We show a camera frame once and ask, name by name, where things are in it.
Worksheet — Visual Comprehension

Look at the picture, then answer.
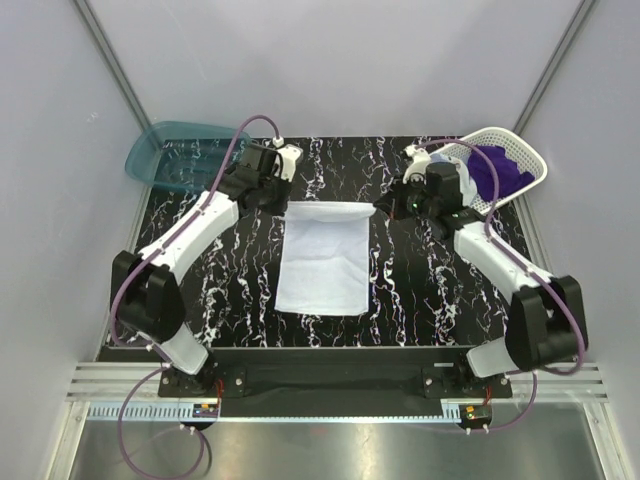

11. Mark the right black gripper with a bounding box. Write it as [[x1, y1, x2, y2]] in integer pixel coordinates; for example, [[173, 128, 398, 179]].
[[374, 172, 438, 221]]

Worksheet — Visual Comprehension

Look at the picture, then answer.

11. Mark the white towel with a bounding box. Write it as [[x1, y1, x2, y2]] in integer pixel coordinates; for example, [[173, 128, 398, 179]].
[[275, 201, 375, 316]]

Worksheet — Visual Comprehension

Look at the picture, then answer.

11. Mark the light blue towel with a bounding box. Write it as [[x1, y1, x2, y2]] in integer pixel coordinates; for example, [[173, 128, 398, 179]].
[[431, 153, 478, 207]]

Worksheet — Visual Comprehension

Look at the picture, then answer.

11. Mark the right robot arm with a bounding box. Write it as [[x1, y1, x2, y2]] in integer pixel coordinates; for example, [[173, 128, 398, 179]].
[[374, 162, 588, 397]]

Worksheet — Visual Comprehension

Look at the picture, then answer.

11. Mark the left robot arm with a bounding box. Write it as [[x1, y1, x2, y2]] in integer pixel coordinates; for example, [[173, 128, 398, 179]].
[[109, 140, 303, 396]]

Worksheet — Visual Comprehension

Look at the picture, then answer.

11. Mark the teal plastic basin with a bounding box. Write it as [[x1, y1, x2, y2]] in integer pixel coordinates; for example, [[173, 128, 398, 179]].
[[125, 121, 235, 194]]

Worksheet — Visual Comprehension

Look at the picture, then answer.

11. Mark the purple towel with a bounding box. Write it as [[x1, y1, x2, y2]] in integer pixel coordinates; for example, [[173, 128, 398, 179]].
[[467, 145, 535, 202]]

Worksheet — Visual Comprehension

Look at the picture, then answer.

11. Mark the white plastic basket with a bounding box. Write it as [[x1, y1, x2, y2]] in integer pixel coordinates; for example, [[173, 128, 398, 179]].
[[429, 127, 548, 215]]

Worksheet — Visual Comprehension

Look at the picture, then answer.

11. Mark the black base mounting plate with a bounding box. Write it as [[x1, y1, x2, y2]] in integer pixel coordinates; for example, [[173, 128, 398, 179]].
[[99, 345, 551, 419]]

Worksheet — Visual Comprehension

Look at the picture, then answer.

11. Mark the left small circuit board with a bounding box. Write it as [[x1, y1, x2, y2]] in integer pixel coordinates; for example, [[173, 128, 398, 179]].
[[192, 401, 220, 418]]

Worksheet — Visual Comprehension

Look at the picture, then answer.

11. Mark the small circuit board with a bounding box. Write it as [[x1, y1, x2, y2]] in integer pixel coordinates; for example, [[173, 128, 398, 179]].
[[461, 404, 493, 424], [192, 401, 220, 418]]

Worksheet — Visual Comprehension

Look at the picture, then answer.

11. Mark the right small circuit board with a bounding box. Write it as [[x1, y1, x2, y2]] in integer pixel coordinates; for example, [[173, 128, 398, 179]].
[[461, 404, 493, 424]]

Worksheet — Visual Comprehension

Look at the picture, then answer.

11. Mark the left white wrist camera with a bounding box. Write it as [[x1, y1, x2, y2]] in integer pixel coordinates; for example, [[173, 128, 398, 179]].
[[272, 144, 303, 182]]

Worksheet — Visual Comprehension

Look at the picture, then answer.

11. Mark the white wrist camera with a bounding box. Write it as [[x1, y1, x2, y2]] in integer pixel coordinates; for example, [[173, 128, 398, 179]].
[[402, 145, 432, 184], [272, 144, 303, 182]]

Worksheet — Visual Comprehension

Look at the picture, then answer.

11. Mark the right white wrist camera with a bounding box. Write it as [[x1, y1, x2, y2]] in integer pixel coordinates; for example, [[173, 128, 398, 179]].
[[402, 145, 432, 184]]

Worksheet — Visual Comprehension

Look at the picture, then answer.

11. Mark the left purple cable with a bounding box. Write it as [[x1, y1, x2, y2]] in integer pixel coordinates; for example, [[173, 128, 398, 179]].
[[108, 115, 284, 480]]

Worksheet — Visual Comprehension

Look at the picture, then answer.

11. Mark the white slotted cable duct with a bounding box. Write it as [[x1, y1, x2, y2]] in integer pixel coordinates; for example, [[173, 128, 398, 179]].
[[88, 399, 461, 424]]

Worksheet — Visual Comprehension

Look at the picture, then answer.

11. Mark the left aluminium frame post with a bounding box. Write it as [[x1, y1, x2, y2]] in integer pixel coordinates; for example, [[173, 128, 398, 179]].
[[70, 0, 151, 130]]

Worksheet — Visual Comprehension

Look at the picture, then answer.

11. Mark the aluminium frame post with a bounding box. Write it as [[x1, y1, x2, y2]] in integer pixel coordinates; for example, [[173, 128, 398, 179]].
[[513, 0, 599, 135], [70, 0, 151, 130]]

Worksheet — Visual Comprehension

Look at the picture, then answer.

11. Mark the right aluminium frame post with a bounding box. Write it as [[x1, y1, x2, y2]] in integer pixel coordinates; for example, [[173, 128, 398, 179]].
[[513, 0, 599, 135]]

